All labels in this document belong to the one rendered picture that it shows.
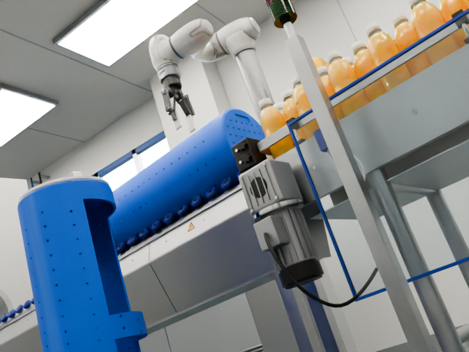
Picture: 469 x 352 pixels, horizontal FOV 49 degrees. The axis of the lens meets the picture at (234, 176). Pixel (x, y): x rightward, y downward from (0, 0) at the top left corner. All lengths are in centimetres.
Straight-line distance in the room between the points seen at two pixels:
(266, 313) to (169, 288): 54
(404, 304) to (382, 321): 338
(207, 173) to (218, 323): 203
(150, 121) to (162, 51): 379
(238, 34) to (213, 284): 129
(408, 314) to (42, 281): 94
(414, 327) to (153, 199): 113
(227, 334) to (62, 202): 232
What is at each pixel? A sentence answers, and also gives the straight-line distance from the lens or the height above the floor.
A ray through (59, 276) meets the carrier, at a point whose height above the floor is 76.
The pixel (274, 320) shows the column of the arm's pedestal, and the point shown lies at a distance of 231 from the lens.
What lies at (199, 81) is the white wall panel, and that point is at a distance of 525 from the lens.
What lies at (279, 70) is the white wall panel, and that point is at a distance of 516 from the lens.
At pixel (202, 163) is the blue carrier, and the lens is 179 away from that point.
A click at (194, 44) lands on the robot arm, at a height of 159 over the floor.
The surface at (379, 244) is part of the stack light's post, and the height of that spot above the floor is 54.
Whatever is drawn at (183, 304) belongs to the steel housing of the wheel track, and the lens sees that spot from 195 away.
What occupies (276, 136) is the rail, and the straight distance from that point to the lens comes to 153.
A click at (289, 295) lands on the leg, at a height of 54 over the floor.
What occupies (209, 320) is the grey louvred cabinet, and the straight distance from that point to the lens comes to 374.
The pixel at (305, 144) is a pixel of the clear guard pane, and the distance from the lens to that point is 140.
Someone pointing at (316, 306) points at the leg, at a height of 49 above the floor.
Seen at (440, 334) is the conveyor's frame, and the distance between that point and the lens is 132.
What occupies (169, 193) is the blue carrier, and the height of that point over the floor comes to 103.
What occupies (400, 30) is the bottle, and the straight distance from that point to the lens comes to 150.
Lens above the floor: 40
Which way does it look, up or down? 19 degrees up
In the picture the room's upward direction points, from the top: 19 degrees counter-clockwise
